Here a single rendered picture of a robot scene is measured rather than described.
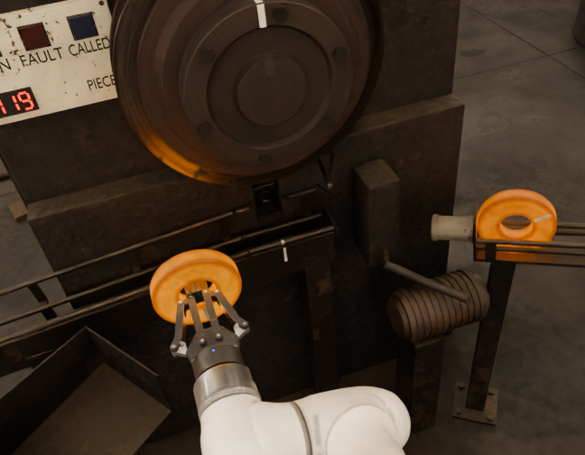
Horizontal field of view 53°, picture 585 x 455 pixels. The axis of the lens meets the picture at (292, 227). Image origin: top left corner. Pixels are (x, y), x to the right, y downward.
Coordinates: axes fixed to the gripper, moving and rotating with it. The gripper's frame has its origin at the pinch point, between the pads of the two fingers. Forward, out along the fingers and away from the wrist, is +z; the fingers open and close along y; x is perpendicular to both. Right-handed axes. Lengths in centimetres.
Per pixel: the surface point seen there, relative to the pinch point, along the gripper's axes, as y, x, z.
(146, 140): -1.0, 18.5, 18.0
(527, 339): 94, -85, 14
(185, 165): 4.3, 11.5, 17.7
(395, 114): 52, 1, 30
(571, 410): 91, -84, -12
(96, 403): -24.6, -23.8, -0.9
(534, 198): 70, -6, 1
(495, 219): 63, -12, 4
